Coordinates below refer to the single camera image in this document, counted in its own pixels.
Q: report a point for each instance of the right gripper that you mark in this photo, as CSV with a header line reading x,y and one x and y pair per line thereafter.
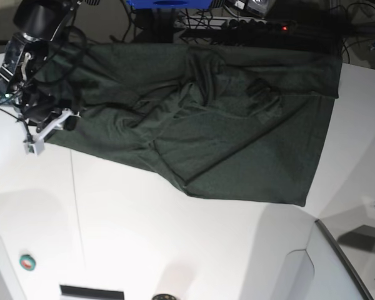
x,y
46,111

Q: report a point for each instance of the dark green t-shirt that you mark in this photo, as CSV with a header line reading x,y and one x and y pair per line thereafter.
x,y
217,122

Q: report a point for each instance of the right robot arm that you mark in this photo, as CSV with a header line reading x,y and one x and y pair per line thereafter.
x,y
44,29

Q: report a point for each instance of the blue box with oval hole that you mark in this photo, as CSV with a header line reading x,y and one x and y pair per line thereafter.
x,y
169,4

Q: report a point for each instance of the red green emergency button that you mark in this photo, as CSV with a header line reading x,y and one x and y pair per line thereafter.
x,y
27,262

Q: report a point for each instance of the black power strip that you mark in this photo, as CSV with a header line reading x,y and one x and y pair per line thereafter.
x,y
255,25

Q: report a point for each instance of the black round knob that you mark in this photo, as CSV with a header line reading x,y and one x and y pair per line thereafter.
x,y
164,297

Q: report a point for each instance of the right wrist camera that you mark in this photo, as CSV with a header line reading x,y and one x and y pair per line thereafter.
x,y
34,147

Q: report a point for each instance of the grey metal rail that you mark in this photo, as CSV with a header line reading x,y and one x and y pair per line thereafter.
x,y
350,270

